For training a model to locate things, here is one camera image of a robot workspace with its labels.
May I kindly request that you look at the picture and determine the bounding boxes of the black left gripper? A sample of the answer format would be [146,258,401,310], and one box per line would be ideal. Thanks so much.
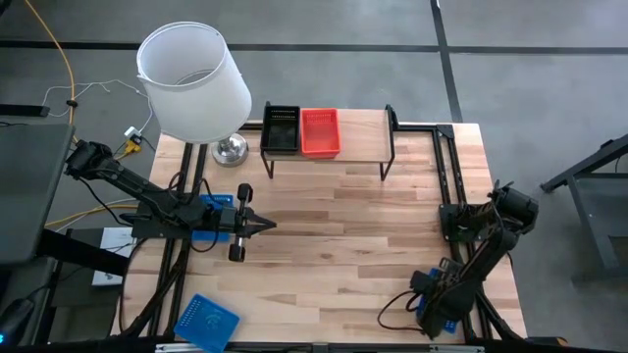
[210,183,278,262]

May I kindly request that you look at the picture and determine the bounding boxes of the black plastic basket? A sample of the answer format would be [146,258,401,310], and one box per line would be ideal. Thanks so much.
[259,103,302,156]

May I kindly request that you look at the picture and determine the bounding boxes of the red plastic basket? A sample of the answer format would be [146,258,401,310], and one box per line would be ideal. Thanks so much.
[299,107,342,160]

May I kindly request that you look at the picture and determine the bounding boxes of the wooden shelf with black legs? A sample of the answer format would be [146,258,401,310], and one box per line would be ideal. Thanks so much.
[259,102,399,183]

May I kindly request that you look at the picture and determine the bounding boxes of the silver lamp base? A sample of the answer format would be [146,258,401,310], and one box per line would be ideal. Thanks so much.
[210,131,250,169]

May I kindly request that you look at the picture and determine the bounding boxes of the white lamp shade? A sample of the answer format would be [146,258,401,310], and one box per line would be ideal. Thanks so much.
[135,20,253,145]

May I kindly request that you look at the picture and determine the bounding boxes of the white booklet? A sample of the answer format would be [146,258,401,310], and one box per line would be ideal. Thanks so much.
[91,226,137,287]

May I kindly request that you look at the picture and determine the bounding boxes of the dark grey metal stand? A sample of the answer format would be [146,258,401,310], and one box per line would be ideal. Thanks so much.
[539,131,628,285]

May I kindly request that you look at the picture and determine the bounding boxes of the black desk crossbar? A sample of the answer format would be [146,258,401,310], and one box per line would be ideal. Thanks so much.
[36,227,131,277]

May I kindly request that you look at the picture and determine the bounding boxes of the dark grey side desk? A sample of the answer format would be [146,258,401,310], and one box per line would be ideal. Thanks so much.
[0,122,76,269]

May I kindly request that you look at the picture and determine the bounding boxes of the black power strip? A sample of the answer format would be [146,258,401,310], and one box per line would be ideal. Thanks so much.
[0,103,51,119]

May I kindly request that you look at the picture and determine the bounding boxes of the black computer mouse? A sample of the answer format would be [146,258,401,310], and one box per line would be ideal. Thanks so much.
[0,297,36,347]

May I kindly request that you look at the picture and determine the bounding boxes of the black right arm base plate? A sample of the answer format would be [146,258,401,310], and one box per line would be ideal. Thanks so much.
[438,202,492,244]

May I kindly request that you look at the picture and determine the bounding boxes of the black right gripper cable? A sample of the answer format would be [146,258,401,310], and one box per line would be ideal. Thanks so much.
[376,288,424,333]

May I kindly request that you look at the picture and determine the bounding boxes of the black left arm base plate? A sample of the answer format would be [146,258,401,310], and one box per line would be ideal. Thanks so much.
[130,200,203,241]

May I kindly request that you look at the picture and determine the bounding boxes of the black table frame rails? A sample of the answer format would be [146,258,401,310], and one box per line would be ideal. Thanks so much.
[112,120,529,344]

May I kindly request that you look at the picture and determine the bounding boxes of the yellow cable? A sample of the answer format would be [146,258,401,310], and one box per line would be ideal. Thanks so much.
[43,203,142,229]
[23,0,143,161]

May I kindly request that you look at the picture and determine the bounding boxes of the white cable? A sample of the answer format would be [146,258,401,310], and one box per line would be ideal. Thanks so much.
[40,78,155,136]

